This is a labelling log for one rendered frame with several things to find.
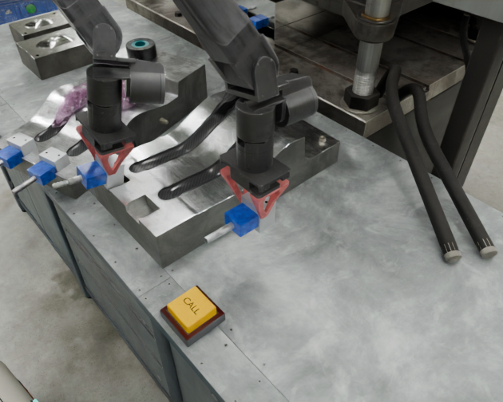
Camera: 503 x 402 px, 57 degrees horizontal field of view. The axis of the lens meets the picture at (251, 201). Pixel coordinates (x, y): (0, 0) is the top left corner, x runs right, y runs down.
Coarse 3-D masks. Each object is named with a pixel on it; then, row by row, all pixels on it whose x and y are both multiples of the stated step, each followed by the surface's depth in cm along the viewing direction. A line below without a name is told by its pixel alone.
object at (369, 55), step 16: (144, 0) 194; (368, 0) 113; (384, 0) 111; (384, 16) 114; (368, 48) 120; (368, 64) 123; (368, 80) 126; (352, 96) 129; (368, 96) 129; (352, 112) 131; (368, 112) 130
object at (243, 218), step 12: (240, 204) 79; (252, 204) 78; (264, 204) 78; (228, 216) 77; (240, 216) 77; (252, 216) 77; (228, 228) 77; (240, 228) 76; (252, 228) 78; (264, 228) 80; (204, 240) 75
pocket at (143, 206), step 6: (138, 198) 89; (144, 198) 90; (132, 204) 89; (138, 204) 90; (144, 204) 91; (150, 204) 90; (126, 210) 88; (132, 210) 90; (138, 210) 91; (144, 210) 91; (150, 210) 91; (156, 210) 89; (132, 216) 88; (138, 216) 89; (144, 216) 89; (138, 222) 87
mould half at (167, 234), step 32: (192, 128) 105; (224, 128) 102; (288, 128) 99; (128, 160) 98; (192, 160) 99; (288, 160) 98; (320, 160) 106; (96, 192) 100; (128, 192) 90; (192, 192) 91; (224, 192) 91; (128, 224) 92; (160, 224) 84; (192, 224) 87; (224, 224) 94; (160, 256) 85
